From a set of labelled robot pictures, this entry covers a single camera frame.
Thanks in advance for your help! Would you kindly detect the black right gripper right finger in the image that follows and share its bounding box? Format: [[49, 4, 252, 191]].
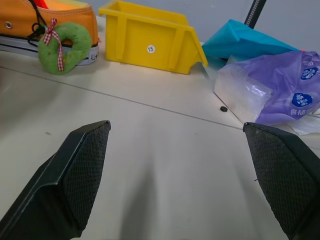
[[242, 121, 320, 240]]

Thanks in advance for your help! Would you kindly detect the black ribbed pole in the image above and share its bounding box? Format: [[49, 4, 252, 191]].
[[243, 0, 266, 29]]

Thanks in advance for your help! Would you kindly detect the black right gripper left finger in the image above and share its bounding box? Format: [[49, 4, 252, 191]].
[[0, 120, 112, 240]]

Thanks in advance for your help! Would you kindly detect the purple tissue pack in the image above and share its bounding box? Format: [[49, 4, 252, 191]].
[[212, 49, 320, 136]]

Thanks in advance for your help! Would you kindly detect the yellow plastic parts bin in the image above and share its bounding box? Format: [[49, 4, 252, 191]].
[[98, 0, 209, 76]]

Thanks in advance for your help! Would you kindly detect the green plush wreath with ribbon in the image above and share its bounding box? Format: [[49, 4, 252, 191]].
[[37, 17, 93, 76]]

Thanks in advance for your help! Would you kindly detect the orange canvas sneaker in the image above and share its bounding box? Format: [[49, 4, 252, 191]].
[[0, 0, 101, 67]]

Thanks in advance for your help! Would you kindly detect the teal plastic bag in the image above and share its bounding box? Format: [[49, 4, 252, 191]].
[[201, 19, 301, 62]]

